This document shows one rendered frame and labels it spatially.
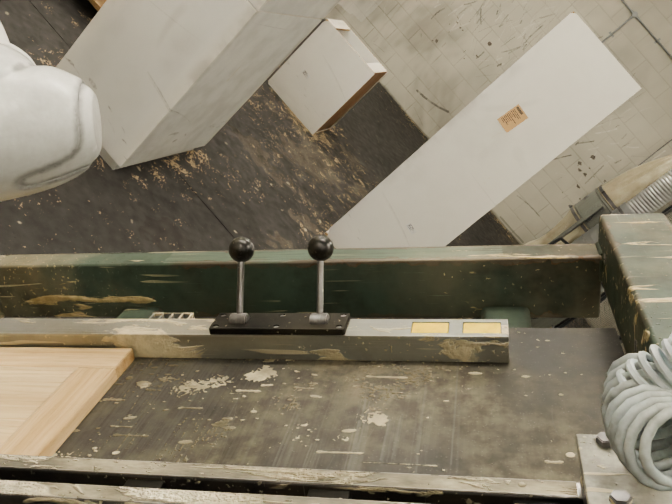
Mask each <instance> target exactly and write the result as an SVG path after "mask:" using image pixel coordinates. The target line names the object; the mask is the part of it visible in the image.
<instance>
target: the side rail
mask: <svg viewBox="0 0 672 504"><path fill-rule="evenodd" d="M600 260H602V256H601V255H599V254H598V251H597V248H596V245H595V243H593V244H542V245H490V246H439V247H388V248H336V249H334V251H333V254H332V256H331V257H330V258H329V259H327V260H325V261H324V305H323V313H350V317H355V318H481V310H482V309H483V308H484V307H527V308H528V309H529V311H530V317H531V318H598V317H599V315H600V298H601V281H599V262H600ZM237 268H238V262H237V261H235V260H233V259H232V258H231V257H230V255H229V251H183V252H131V253H80V254H29V255H8V256H6V257H5V258H3V259H2V260H0V300H1V303H2V306H3V310H4V313H5V316H6V317H118V316H119V315H120V314H121V313H122V312H123V311H124V310H125V309H126V308H128V307H159V308H161V309H163V311H164V313H194V316H195V317H217V316H218V315H219V314H220V313H236V306H237ZM316 309H317V260H314V259H313V258H312V257H311V256H310V255H309V253H308V249H285V250H254V254H253V256H252V258H251V259H250V260H248V261H246V262H245V263H244V303H243V313H316Z"/></svg>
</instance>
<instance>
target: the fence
mask: <svg viewBox="0 0 672 504"><path fill-rule="evenodd" d="M214 320H215V319H24V318H0V347H66V348H132V349H133V352H134V356H135V357H149V358H219V359H288V360H358V361H428V362H498V363H508V362H509V331H508V320H507V319H350V322H349V325H348V327H347V330H346V333H345V335H247V334H210V332H209V327H210V326H211V324H212V323H213V321H214ZM413 323H449V331H448V333H411V331H412V326H413ZM464 323H500V324H501V333H463V324H464Z"/></svg>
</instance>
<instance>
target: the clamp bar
mask: <svg viewBox="0 0 672 504"><path fill-rule="evenodd" d="M661 344H662V347H663V349H664V352H665V353H666V355H667V356H666V355H665V353H664V352H663V351H662V350H661V348H660V347H659V346H657V345H656V344H652V345H650V347H649V353H650V354H649V353H648V352H645V351H639V352H638V355H637V359H628V360H627V362H626V370H627V372H628V374H629V375H630V377H631V378H632V380H633V381H634V382H635V383H636V384H637V385H638V386H639V385H642V384H646V385H649V384H648V383H647V382H646V381H645V380H644V379H643V378H642V377H641V376H640V374H639V373H638V372H637V370H636V368H635V366H634V365H635V363H636V362H638V363H639V365H640V367H641V368H642V370H643V372H644V373H645V374H646V376H647V377H648V378H649V379H650V380H651V382H652V383H653V384H654V385H656V386H658V387H660V388H662V389H666V390H672V387H671V386H669V385H668V384H666V383H665V382H664V381H663V380H662V379H661V378H660V377H659V376H658V375H657V374H656V373H655V371H654V370H653V369H652V367H651V366H650V364H649V363H648V362H653V361H654V362H655V364H656V366H657V368H658V369H659V370H660V372H661V373H662V375H663V376H664V377H665V378H666V380H667V381H668V382H669V383H670V384H671V385H672V372H671V370H672V343H671V341H670V340H669V339H663V340H662V342H661ZM667 357H668V358H667ZM670 369H671V370H670ZM576 445H577V450H578V456H579V461H580V467H581V474H580V483H576V482H575V481H556V480H535V479H514V478H493V477H472V476H451V475H430V474H409V473H388V472H367V471H346V470H325V469H304V468H283V467H262V466H241V465H220V464H199V463H178V462H157V461H136V460H115V459H94V458H73V457H52V456H31V455H10V454H0V504H672V491H658V490H655V489H653V488H650V487H648V486H646V485H643V484H641V483H639V482H638V481H637V479H636V478H635V477H634V476H633V475H632V474H631V473H629V472H628V470H627V469H626V468H625V467H624V465H623V464H622V463H621V462H620V461H619V459H618V457H617V455H616V454H615V452H614V451H613V450H612V449H611V447H610V442H609V439H608V438H607V437H606V434H605V432H600V433H599V434H598V435H592V434H576Z"/></svg>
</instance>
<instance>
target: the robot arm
mask: <svg viewBox="0 0 672 504"><path fill-rule="evenodd" d="M101 146H102V127H101V116H100V109H99V104H98V100H97V97H96V95H95V93H94V92H93V90H92V89H91V88H89V87H88V86H87V85H86V84H85V82H84V81H83V80H82V79H80V78H79V77H77V76H75V75H73V74H71V73H68V72H66V71H64V70H61V69H58V68H55V67H52V66H36V65H35V63H34V61H33V60H32V59H31V58H30V56H29V55H28V54H26V53H25V52H24V51H23V50H21V49H20V48H18V47H17V46H15V45H13V44H11V43H10V42H9V40H8V37H7V35H6V32H5V30H4V28H3V26H2V23H1V21H0V202H2V201H6V200H11V199H16V198H20V197H24V196H28V195H32V194H35V193H39V192H42V191H45V190H48V189H51V188H54V187H57V186H59V185H62V184H64V183H66V182H68V181H70V180H72V179H74V178H76V177H78V176H79V175H81V174H82V173H83V172H85V171H86V170H88V169H89V168H90V166H91V164H92V162H93V161H94V160H95V159H96V158H97V157H98V156H99V153H100V151H101Z"/></svg>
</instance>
